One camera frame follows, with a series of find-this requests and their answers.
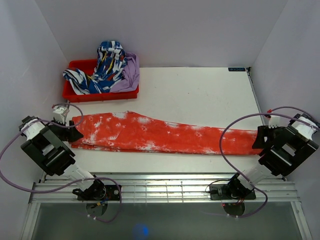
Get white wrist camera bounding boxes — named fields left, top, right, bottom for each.
left=52, top=106, right=69, bottom=125
left=264, top=109, right=281, bottom=129

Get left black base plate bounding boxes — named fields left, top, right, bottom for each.
left=72, top=184, right=122, bottom=202

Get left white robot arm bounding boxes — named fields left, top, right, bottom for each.
left=19, top=116, right=107, bottom=201

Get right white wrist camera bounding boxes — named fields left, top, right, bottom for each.
left=264, top=109, right=281, bottom=129

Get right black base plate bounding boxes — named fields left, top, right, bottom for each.
left=209, top=184, right=256, bottom=200

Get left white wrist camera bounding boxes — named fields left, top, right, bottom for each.
left=52, top=106, right=69, bottom=125

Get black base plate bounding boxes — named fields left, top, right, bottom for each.
left=209, top=184, right=256, bottom=200
left=72, top=184, right=122, bottom=202

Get red plastic bin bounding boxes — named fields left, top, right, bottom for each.
left=62, top=59, right=139, bottom=103

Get aluminium rail frame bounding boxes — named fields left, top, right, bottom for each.
left=20, top=99, right=313, bottom=240

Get blue white patterned trousers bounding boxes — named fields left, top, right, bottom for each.
left=62, top=40, right=128, bottom=95

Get red white tie-dye trousers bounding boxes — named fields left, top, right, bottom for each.
left=71, top=111, right=260, bottom=156

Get purple folded garment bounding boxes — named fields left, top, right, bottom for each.
left=109, top=52, right=140, bottom=93

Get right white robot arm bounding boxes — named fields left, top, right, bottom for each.
left=223, top=113, right=320, bottom=199

